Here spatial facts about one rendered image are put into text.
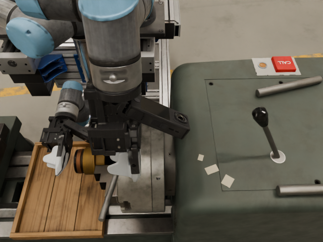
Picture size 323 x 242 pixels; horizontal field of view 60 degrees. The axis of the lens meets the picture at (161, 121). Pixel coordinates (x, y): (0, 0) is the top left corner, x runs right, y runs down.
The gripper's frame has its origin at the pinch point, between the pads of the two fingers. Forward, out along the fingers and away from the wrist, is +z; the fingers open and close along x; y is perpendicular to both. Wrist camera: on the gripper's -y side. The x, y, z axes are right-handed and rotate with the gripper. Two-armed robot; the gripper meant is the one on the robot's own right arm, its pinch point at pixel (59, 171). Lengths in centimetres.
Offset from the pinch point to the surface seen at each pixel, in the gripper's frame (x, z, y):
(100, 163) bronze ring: 2.8, -1.4, -12.7
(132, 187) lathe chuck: 9.8, 9.1, -23.5
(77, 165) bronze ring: 3.1, -0.5, -6.0
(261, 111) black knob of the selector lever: 33, 2, -52
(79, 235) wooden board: -17.0, 14.6, -4.1
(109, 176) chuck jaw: 3.6, 3.4, -15.9
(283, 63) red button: 19, -26, -68
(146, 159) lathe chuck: 14.5, 3.5, -27.2
